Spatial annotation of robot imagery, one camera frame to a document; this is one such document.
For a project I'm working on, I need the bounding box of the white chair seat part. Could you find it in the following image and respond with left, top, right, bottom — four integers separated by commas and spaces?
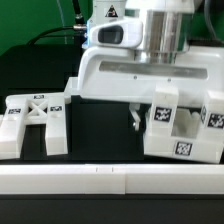
143, 109, 224, 163

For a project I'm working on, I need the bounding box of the white front rail bar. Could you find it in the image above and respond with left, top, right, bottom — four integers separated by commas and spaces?
0, 164, 224, 195

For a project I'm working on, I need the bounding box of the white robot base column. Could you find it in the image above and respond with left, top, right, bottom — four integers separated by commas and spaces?
82, 0, 127, 50

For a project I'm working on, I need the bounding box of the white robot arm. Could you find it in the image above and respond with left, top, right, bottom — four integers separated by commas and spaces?
77, 0, 224, 130

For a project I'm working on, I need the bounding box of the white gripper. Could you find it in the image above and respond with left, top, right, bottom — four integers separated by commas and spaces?
77, 46, 224, 131

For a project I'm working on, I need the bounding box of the black cable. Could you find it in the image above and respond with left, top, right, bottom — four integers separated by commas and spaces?
26, 0, 88, 46

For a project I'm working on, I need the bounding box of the white flat tag plate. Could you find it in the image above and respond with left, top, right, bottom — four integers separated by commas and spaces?
64, 77, 80, 101

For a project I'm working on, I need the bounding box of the white chair back frame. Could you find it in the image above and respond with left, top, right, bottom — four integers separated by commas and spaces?
0, 92, 72, 160

